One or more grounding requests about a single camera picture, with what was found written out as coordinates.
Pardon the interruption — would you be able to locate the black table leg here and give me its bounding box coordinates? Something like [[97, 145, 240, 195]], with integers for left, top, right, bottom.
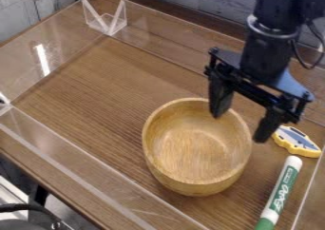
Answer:
[[35, 185, 50, 206]]

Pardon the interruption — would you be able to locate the green Expo marker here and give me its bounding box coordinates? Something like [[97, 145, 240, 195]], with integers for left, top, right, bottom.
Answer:
[[255, 156, 303, 230]]

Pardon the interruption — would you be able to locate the yellow blue fish toy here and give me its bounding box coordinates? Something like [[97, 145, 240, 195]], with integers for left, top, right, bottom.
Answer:
[[272, 125, 322, 159]]

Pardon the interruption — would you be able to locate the black cable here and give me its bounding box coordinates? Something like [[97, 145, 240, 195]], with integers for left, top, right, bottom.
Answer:
[[0, 202, 65, 230]]

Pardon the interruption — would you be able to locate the clear acrylic corner bracket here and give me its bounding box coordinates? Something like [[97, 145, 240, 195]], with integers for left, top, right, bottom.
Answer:
[[82, 0, 128, 36]]

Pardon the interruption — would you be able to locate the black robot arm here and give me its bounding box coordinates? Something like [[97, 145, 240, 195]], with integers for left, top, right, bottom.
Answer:
[[205, 0, 325, 143]]

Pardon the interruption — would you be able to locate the clear acrylic tray wall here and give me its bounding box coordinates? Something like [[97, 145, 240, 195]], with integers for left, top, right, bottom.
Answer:
[[0, 0, 325, 230]]

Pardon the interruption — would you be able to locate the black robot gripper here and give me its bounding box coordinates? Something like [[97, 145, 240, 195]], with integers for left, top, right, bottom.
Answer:
[[205, 15, 314, 144]]

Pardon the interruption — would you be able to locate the brown wooden bowl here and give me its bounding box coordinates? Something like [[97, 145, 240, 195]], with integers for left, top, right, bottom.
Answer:
[[142, 98, 252, 197]]

